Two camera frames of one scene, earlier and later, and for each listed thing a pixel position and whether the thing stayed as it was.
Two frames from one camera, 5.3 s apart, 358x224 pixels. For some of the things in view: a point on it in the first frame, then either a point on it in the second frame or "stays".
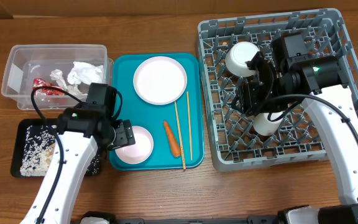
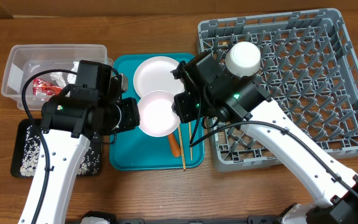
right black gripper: [250, 95] → [185, 101]
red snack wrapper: [39, 83] stays
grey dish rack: [234, 143] stays
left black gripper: [125, 135] → [132, 116]
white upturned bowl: [237, 55] stays
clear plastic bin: [73, 68] stays
